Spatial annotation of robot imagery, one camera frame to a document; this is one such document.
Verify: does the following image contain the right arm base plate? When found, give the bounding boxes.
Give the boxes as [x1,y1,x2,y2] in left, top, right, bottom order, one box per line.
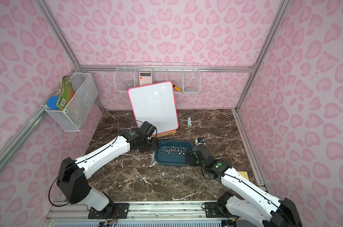
[201,201,237,218]

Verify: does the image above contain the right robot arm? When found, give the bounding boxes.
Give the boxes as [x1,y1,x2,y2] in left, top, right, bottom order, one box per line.
[190,137,303,227]

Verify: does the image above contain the white wire wall basket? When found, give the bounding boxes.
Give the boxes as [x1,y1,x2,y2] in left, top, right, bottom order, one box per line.
[114,64,201,94]

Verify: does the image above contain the teal plastic storage box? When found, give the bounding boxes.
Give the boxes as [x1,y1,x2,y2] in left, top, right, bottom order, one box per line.
[154,140,193,167]

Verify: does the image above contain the pink calculator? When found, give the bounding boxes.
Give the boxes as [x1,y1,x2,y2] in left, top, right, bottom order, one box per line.
[139,72,152,86]

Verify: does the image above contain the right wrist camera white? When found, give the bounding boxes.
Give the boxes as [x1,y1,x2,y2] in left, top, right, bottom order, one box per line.
[196,137,205,145]

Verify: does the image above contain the white mesh side basket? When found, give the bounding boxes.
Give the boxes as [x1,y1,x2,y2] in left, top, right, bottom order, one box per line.
[45,72,99,131]

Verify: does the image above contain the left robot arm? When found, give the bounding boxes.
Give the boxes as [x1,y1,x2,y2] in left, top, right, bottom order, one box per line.
[54,121,158,218]

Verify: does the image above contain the green paper packets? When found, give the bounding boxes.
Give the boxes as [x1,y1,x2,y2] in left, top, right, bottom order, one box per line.
[57,76,76,111]

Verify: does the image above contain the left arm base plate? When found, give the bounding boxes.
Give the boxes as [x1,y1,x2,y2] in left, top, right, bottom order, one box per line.
[88,203,130,220]

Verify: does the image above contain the pile of wing nuts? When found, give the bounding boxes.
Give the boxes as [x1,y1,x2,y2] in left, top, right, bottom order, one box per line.
[160,146,188,155]

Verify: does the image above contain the metal bowl in basket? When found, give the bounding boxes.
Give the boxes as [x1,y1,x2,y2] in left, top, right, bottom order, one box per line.
[125,83,135,90]

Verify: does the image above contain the blue round lid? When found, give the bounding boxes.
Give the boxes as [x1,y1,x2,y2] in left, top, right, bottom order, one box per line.
[47,96,59,110]

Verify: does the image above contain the pink framed whiteboard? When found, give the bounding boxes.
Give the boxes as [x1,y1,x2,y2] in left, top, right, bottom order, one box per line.
[128,81,179,134]

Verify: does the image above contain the wooden easel stand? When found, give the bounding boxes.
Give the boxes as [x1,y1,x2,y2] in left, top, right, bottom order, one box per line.
[156,130,177,138]

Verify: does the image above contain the yellow marker pen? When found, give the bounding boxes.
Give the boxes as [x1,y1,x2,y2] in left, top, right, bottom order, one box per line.
[173,84,182,92]

